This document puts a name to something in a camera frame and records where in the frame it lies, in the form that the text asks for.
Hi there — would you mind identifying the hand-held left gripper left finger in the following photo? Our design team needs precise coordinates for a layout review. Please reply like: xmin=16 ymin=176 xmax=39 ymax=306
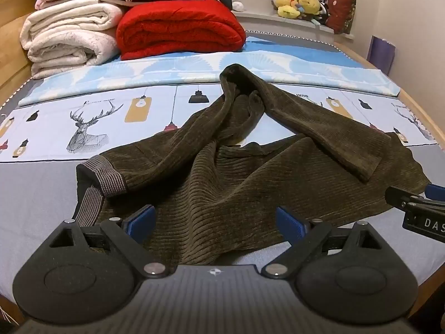
xmin=49 ymin=205 xmax=168 ymax=279

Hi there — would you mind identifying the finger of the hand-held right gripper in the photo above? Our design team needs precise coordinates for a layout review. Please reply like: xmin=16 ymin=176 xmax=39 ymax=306
xmin=385 ymin=186 xmax=445 ymax=213
xmin=425 ymin=183 xmax=445 ymax=200

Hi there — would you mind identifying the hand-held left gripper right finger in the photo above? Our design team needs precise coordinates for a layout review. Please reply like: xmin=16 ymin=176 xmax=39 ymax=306
xmin=261 ymin=206 xmax=385 ymax=281

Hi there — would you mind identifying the dark olive corduroy sweater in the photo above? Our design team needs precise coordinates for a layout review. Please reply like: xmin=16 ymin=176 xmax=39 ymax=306
xmin=75 ymin=63 xmax=432 ymax=267

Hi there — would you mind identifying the purple bag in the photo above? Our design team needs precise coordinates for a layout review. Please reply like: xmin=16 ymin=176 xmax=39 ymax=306
xmin=366 ymin=35 xmax=396 ymax=76

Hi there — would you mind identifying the light blue patterned blanket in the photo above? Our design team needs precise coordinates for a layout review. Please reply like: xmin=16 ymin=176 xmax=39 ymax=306
xmin=17 ymin=36 xmax=401 ymax=108

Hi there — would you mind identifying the dark red cushion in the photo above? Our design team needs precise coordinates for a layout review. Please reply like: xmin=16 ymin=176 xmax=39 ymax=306
xmin=326 ymin=0 xmax=357 ymax=35

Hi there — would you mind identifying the red folded blanket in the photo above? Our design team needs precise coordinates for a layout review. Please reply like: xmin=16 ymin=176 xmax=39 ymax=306
xmin=116 ymin=0 xmax=247 ymax=61

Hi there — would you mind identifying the white folded blanket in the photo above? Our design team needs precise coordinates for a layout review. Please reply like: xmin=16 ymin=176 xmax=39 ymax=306
xmin=20 ymin=0 xmax=125 ymax=79

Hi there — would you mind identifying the white window sill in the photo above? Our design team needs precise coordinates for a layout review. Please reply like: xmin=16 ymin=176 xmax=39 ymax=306
xmin=231 ymin=0 xmax=352 ymax=42

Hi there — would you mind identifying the yellow plush toy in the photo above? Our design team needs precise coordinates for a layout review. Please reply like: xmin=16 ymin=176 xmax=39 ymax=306
xmin=274 ymin=0 xmax=301 ymax=19
xmin=297 ymin=0 xmax=322 ymax=16

